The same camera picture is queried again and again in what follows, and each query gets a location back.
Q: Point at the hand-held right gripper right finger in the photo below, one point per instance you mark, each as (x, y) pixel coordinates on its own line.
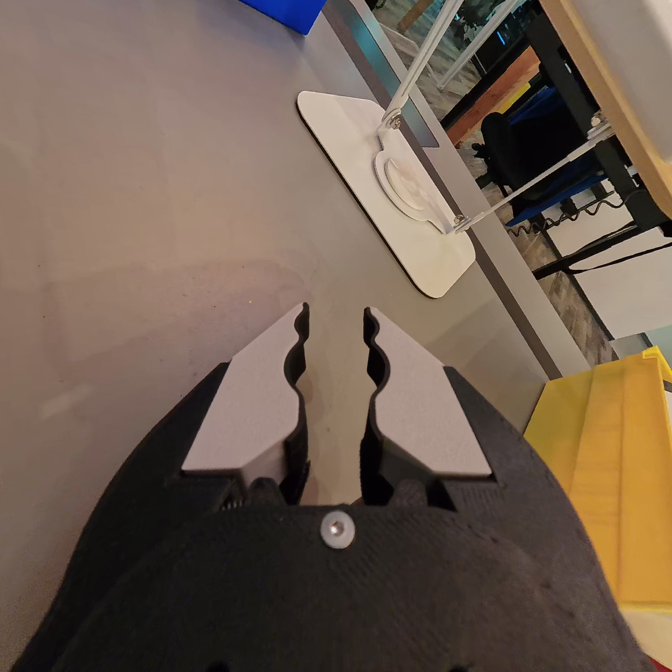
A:
(425, 420)

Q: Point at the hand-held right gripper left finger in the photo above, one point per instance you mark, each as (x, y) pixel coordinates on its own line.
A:
(247, 420)

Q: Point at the yellow bin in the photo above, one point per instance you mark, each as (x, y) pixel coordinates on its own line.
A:
(599, 483)

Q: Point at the large blue bin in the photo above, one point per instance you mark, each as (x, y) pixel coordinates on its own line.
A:
(284, 13)

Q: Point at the black office chair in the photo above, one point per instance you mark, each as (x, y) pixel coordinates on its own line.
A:
(525, 142)

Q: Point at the dark wooden desk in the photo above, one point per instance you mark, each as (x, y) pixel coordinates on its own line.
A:
(567, 74)

